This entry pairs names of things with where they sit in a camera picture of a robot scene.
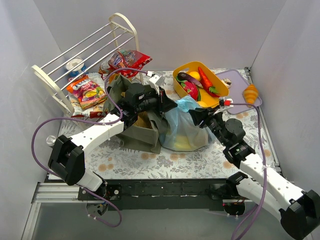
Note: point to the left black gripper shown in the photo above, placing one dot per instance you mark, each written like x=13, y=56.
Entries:
x=162, y=100

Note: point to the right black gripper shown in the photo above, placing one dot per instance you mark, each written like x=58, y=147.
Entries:
x=203, y=119

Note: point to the light blue plastic bag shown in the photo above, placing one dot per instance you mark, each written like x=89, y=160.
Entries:
x=182, y=135

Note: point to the brown paper snack bag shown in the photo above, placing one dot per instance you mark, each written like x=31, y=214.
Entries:
x=140, y=119

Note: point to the green canvas tote bag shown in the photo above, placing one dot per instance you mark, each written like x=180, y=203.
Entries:
x=138, y=138

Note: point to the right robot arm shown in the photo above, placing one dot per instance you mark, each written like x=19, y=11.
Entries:
x=297, y=210

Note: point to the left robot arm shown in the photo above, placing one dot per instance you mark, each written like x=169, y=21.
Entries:
x=67, y=159

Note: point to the pink dragon fruit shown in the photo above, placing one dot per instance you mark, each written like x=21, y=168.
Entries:
x=191, y=89

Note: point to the purple eggplant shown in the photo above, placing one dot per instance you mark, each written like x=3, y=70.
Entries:
x=182, y=76

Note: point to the red chili pepper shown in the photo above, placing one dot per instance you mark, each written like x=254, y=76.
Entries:
x=207, y=84

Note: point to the purple tray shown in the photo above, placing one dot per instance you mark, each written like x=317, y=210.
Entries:
x=238, y=85

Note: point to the chocolate white donut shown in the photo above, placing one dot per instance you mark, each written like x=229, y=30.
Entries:
x=227, y=82

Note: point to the orange croissant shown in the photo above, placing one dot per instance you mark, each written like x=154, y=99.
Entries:
x=250, y=95

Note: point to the red snack bag lower shelf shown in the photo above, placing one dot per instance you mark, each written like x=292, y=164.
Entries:
x=126, y=58

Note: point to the colourful fruit candy bag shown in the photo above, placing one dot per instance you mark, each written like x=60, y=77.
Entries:
x=87, y=92

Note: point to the white metal shelf rack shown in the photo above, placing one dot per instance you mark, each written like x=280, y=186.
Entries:
x=85, y=56

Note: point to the blue white tin can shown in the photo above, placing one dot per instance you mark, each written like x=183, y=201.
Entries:
x=75, y=66

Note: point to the dark drink can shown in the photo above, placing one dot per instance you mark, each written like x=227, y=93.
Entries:
x=50, y=140

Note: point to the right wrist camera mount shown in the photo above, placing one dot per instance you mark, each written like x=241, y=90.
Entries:
x=224, y=105

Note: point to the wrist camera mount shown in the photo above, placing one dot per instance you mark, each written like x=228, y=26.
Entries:
x=224, y=105
x=155, y=81

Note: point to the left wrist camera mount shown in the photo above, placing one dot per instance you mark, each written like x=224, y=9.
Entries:
x=155, y=81

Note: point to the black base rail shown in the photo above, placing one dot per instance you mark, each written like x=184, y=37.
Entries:
x=159, y=194

